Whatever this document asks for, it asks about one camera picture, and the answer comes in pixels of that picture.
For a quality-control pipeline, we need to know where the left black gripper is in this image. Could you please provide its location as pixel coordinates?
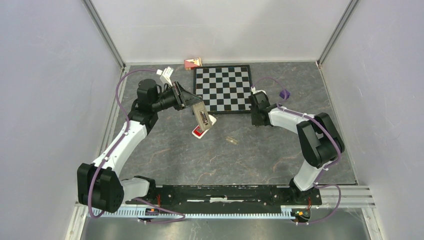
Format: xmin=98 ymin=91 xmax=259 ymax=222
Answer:
xmin=151 ymin=81 xmax=203 ymax=112

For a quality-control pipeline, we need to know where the beige remote control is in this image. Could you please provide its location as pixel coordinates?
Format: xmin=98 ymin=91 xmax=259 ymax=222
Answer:
xmin=192 ymin=101 xmax=212 ymax=132

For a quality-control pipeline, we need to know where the beige battery cover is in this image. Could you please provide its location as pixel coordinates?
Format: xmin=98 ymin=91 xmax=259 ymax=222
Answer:
xmin=225 ymin=136 xmax=238 ymax=145

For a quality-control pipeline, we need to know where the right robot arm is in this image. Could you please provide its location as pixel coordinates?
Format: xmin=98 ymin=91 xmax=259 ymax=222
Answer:
xmin=249 ymin=89 xmax=345 ymax=204

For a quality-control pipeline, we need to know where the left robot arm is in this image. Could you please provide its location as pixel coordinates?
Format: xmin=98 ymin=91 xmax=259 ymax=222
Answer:
xmin=77 ymin=79 xmax=212 ymax=218

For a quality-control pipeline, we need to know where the red white remote control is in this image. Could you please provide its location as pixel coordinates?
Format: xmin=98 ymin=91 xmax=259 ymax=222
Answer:
xmin=191 ymin=115 xmax=217 ymax=139

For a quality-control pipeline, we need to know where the purple cube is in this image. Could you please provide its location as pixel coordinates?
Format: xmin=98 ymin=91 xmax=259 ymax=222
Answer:
xmin=279 ymin=89 xmax=291 ymax=101

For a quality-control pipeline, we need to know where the red orange small box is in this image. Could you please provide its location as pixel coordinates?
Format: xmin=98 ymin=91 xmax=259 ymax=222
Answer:
xmin=183 ymin=57 xmax=203 ymax=71

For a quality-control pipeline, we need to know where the black white chessboard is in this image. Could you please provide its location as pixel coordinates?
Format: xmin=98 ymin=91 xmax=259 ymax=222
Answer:
xmin=193 ymin=64 xmax=253 ymax=115

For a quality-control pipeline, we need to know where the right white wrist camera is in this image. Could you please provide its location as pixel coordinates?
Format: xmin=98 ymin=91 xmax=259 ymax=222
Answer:
xmin=250 ymin=86 xmax=267 ymax=96

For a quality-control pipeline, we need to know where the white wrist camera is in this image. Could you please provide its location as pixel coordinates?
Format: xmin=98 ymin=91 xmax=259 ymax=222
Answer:
xmin=250 ymin=86 xmax=267 ymax=96
xmin=156 ymin=66 xmax=174 ymax=87

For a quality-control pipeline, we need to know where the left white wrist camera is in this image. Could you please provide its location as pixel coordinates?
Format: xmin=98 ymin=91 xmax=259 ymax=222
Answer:
xmin=156 ymin=66 xmax=174 ymax=87

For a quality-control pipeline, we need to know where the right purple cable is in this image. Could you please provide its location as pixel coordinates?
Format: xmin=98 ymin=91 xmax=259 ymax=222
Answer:
xmin=251 ymin=77 xmax=343 ymax=200

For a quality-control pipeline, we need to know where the purple cable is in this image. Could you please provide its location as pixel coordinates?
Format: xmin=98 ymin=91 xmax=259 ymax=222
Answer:
xmin=251 ymin=77 xmax=343 ymax=200
xmin=87 ymin=69 xmax=160 ymax=220

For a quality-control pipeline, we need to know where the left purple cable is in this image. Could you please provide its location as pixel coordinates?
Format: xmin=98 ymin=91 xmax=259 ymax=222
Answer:
xmin=87 ymin=69 xmax=160 ymax=220

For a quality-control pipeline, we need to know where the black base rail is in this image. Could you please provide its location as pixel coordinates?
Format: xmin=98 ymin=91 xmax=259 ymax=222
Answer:
xmin=143 ymin=184 xmax=323 ymax=214

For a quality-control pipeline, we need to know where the white slotted cable duct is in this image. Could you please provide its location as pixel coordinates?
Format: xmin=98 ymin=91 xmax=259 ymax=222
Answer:
xmin=101 ymin=205 xmax=311 ymax=221

